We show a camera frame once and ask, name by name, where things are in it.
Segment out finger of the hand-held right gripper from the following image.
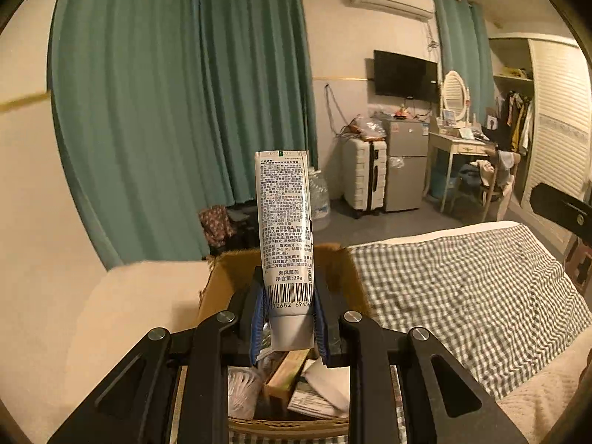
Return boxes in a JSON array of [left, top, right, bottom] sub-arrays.
[[529, 184, 592, 241]]

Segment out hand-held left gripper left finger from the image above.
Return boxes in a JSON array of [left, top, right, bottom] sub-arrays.
[[46, 266, 269, 444]]

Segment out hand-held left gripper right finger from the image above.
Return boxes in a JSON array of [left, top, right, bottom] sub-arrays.
[[311, 273, 528, 444]]

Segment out cardboard box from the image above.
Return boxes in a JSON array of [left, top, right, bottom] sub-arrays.
[[199, 243, 371, 440]]

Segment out white toothpaste tube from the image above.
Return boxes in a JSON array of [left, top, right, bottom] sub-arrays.
[[254, 149, 317, 351]]

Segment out wooden nightstand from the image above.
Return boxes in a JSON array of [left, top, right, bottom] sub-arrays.
[[564, 236, 592, 294]]

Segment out beige carton box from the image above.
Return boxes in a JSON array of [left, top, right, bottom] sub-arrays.
[[263, 349, 310, 401]]

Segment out green and white medicine box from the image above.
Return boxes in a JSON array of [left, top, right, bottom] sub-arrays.
[[287, 377, 345, 421]]

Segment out chair with clothes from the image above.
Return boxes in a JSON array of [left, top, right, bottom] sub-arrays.
[[455, 148, 521, 223]]

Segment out white louvered wardrobe door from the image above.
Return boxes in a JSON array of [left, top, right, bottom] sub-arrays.
[[520, 39, 592, 250]]

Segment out hanging clothes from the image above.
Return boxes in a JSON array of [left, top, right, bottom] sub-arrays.
[[495, 91, 535, 153]]

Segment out floral bag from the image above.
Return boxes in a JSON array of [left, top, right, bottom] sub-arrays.
[[199, 206, 236, 248]]

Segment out white vanity table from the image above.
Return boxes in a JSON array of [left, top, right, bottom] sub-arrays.
[[423, 122, 498, 223]]

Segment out checkered bed sheet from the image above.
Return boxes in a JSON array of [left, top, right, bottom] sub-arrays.
[[229, 222, 583, 444]]

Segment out large water jug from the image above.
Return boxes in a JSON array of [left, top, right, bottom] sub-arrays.
[[307, 166, 331, 231]]

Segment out white suitcase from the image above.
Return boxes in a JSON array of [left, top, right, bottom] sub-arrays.
[[343, 136, 388, 219]]

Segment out oval vanity mirror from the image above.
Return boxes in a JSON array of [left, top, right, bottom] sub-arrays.
[[439, 70, 469, 125]]

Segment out silver mini fridge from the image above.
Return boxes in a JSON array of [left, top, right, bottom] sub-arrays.
[[383, 115, 428, 213]]

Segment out green curtain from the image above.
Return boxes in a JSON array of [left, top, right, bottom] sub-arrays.
[[48, 0, 209, 271], [196, 0, 320, 206], [430, 0, 495, 116]]

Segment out clear plastic bag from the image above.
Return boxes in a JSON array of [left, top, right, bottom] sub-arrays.
[[356, 118, 386, 142]]

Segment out wall television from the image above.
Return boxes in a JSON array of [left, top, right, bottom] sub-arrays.
[[374, 49, 438, 102]]

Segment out wall cable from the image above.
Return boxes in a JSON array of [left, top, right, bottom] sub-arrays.
[[324, 84, 359, 139]]

